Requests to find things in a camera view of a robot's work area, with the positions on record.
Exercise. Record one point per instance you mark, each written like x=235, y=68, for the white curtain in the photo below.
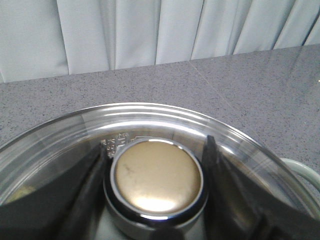
x=50, y=38

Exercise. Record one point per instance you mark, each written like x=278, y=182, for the glass pot lid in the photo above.
x=154, y=185

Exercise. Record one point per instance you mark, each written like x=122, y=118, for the pale green electric cooking pot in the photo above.
x=304, y=171

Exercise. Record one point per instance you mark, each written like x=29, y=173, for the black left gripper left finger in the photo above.
x=67, y=208

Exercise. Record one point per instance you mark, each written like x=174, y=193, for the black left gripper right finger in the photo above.
x=239, y=209

